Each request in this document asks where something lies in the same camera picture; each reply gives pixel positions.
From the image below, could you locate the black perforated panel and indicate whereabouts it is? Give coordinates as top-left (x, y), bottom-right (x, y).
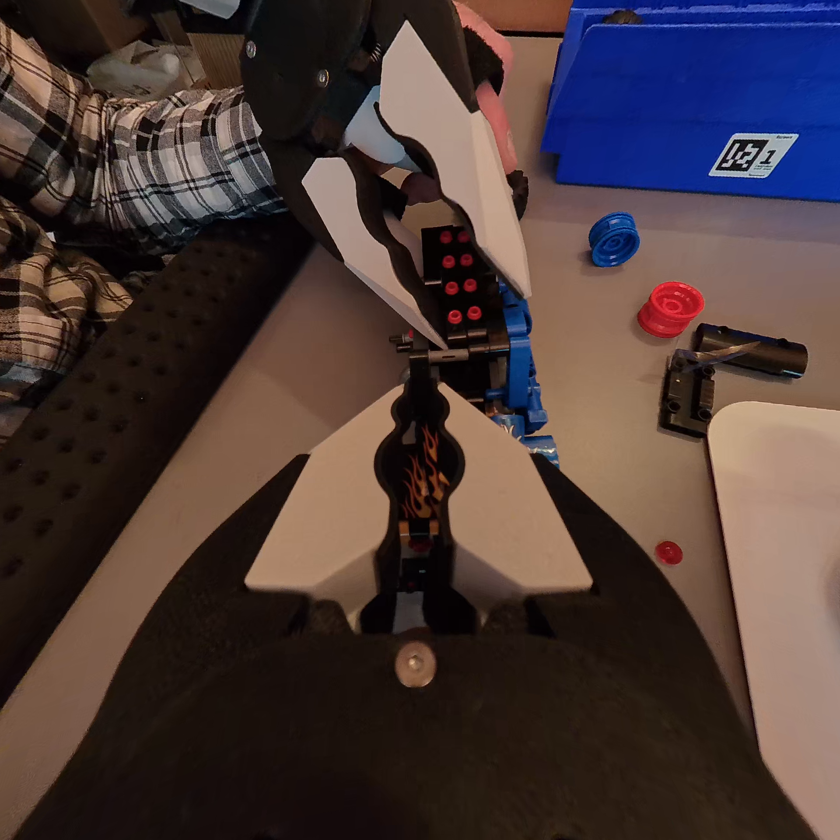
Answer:
top-left (0, 210), bottom-right (316, 706)

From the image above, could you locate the red toy wheel hub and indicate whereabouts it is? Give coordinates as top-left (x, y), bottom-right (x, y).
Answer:
top-left (637, 281), bottom-right (706, 340)

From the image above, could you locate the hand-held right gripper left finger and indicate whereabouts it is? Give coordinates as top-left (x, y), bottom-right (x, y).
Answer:
top-left (243, 382), bottom-right (411, 634)

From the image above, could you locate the blue storage bin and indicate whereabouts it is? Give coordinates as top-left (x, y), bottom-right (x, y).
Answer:
top-left (539, 0), bottom-right (840, 203)

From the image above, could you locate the blue toy wheel hub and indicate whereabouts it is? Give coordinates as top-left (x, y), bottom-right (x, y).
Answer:
top-left (587, 211), bottom-right (641, 269)

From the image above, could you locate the white plastic bag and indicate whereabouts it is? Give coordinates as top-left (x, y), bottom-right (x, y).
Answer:
top-left (88, 39), bottom-right (198, 99)

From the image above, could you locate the plaid shirt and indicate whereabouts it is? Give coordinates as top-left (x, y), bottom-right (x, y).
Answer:
top-left (0, 197), bottom-right (139, 447)

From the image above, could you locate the black cylinder brick part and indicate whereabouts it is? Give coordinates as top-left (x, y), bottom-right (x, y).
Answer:
top-left (694, 323), bottom-right (809, 379)

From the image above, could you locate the black and blue brick car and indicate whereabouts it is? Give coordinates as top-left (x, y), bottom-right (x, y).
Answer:
top-left (388, 226), bottom-right (562, 470)

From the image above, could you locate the grey desk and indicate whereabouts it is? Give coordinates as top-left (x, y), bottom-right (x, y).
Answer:
top-left (0, 36), bottom-right (840, 840)

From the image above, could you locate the person's left hand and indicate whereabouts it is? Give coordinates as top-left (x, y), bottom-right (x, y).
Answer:
top-left (402, 0), bottom-right (519, 206)

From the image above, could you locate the white book stand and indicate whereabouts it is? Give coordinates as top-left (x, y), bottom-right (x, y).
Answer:
top-left (707, 400), bottom-right (840, 840)

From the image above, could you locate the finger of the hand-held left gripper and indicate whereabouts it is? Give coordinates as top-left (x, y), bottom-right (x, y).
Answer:
top-left (302, 153), bottom-right (452, 350)
top-left (375, 18), bottom-right (532, 301)

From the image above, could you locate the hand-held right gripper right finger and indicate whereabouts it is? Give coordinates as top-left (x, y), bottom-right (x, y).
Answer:
top-left (436, 382), bottom-right (595, 634)

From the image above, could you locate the black square brick plate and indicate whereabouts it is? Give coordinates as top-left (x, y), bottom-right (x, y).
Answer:
top-left (659, 350), bottom-right (716, 437)

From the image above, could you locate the black flame-print brick panel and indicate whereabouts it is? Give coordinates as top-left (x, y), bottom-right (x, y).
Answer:
top-left (375, 348), bottom-right (470, 614)

